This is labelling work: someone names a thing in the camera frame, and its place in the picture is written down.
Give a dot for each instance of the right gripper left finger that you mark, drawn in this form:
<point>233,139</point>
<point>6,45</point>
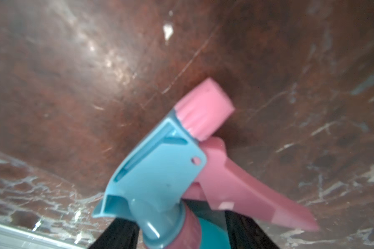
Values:
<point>121,234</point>

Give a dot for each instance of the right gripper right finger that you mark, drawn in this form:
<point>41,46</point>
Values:
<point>245,233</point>

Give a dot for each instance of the teal spray bottle pink trigger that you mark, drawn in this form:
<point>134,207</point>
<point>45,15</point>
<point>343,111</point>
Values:
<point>177,183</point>

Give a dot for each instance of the aluminium frame rail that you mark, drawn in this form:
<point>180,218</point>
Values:
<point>15,238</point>

